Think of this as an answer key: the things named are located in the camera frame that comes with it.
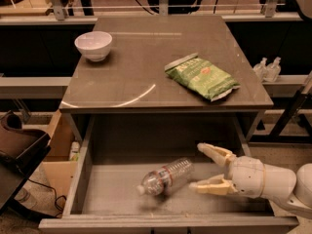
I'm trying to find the green chip bag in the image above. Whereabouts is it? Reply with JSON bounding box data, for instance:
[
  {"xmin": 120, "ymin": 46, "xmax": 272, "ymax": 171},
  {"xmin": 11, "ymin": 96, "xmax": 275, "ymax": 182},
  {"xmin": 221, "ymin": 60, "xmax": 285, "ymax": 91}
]
[{"xmin": 165, "ymin": 53, "xmax": 240, "ymax": 101}]

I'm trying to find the clear cup on floor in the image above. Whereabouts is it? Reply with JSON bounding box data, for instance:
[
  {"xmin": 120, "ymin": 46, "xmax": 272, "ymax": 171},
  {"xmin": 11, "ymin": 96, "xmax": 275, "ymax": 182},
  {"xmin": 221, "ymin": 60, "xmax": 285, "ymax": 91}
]
[{"xmin": 15, "ymin": 188, "xmax": 36, "ymax": 209}]

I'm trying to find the black cable on floor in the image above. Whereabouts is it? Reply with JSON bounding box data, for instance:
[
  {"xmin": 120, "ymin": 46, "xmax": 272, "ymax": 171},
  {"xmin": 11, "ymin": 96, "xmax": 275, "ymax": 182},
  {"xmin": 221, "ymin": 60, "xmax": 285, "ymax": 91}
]
[{"xmin": 27, "ymin": 178, "xmax": 67, "ymax": 216}]

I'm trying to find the cardboard box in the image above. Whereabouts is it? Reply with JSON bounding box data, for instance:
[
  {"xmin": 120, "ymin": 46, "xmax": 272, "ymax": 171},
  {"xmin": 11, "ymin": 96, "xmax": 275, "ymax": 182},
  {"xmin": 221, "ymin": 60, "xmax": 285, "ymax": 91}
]
[{"xmin": 41, "ymin": 109, "xmax": 79, "ymax": 200}]

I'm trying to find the clear pump bottle right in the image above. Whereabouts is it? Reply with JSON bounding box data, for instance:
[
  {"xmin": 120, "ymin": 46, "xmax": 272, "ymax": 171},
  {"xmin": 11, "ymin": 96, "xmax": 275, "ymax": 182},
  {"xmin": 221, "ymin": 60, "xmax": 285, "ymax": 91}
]
[{"xmin": 264, "ymin": 57, "xmax": 281, "ymax": 82}]

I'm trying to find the white ceramic bowl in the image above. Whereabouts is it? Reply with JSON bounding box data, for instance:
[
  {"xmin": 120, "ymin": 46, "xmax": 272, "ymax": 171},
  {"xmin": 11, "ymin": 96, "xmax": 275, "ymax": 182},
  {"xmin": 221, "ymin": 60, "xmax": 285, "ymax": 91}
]
[{"xmin": 74, "ymin": 31, "xmax": 112, "ymax": 61}]

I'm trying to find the small bottle in box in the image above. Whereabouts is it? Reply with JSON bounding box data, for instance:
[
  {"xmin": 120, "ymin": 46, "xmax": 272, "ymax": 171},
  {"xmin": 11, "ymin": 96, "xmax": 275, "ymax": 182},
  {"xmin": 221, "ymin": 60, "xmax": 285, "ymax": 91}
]
[{"xmin": 69, "ymin": 141, "xmax": 80, "ymax": 161}]

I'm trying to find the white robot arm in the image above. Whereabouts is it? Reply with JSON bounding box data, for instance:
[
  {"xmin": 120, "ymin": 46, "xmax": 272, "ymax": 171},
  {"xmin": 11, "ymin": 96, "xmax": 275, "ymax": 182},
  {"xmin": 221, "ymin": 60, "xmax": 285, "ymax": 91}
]
[{"xmin": 189, "ymin": 143, "xmax": 312, "ymax": 219}]

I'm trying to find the clear pump bottle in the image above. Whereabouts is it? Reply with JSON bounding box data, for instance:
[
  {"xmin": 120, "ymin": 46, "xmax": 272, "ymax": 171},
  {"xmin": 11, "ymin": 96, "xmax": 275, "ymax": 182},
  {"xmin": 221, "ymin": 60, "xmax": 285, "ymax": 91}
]
[
  {"xmin": 264, "ymin": 57, "xmax": 281, "ymax": 82},
  {"xmin": 253, "ymin": 58, "xmax": 267, "ymax": 81}
]

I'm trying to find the grey open top drawer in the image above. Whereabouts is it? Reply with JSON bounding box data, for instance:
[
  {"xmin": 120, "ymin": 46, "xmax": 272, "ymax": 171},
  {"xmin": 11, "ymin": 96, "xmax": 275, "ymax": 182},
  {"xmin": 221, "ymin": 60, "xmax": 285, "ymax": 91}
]
[{"xmin": 39, "ymin": 114, "xmax": 298, "ymax": 234}]

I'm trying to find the clear plastic water bottle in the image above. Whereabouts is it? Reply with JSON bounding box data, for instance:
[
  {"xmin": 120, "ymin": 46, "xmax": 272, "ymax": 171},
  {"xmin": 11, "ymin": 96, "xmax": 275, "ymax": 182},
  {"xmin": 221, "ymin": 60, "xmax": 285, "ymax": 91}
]
[{"xmin": 136, "ymin": 157, "xmax": 194, "ymax": 196}]

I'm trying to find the clear pump bottle left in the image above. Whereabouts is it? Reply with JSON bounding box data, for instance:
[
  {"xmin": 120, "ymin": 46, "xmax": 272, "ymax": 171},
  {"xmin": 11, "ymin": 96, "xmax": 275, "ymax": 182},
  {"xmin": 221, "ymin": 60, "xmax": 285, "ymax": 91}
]
[{"xmin": 253, "ymin": 58, "xmax": 267, "ymax": 81}]

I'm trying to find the metal railing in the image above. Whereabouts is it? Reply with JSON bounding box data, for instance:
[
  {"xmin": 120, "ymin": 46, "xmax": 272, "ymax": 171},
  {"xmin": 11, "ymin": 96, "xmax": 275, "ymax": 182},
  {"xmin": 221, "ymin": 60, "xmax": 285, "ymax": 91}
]
[{"xmin": 0, "ymin": 0, "xmax": 312, "ymax": 23}]

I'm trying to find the dark brown chair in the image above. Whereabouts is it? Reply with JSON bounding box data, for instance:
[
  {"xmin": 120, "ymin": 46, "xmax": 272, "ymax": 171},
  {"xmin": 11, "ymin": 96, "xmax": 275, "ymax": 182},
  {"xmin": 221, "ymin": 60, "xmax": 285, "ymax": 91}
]
[{"xmin": 0, "ymin": 111, "xmax": 50, "ymax": 215}]

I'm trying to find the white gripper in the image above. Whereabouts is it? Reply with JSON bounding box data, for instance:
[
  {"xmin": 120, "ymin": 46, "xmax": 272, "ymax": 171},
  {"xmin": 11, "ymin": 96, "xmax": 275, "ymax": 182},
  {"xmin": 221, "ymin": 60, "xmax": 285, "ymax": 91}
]
[{"xmin": 189, "ymin": 143, "xmax": 296, "ymax": 200}]

